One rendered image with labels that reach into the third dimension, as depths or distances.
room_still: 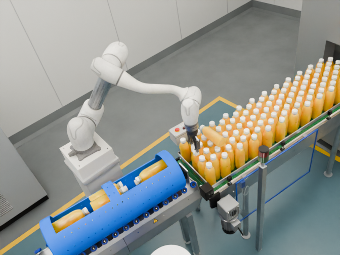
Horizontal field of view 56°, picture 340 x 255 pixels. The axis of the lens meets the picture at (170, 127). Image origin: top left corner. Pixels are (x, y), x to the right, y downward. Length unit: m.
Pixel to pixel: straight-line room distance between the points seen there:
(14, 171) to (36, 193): 0.40
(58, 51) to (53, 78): 0.37
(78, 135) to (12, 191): 1.47
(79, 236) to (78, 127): 0.73
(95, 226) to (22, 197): 1.82
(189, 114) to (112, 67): 0.53
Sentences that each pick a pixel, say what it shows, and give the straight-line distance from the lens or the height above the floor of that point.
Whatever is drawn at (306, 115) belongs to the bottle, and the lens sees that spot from 2.62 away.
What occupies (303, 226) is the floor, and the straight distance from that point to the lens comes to 3.21.
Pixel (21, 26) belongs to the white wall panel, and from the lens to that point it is 4.29.
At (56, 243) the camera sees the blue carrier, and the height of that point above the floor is 1.19.
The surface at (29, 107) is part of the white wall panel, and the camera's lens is 4.64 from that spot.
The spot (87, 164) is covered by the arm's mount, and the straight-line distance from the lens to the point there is 2.37.
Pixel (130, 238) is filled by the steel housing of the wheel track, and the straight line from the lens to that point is 2.20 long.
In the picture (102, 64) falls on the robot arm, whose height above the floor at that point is 1.84.
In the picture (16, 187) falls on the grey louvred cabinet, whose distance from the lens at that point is 3.58.
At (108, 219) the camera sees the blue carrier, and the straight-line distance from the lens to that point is 1.96.
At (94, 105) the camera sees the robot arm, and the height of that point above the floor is 1.41.
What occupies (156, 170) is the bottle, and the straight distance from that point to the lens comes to 2.11.
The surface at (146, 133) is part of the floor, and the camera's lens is 4.10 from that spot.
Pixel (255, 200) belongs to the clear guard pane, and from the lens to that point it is 2.58.
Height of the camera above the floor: 2.72
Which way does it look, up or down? 42 degrees down
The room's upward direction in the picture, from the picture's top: 12 degrees counter-clockwise
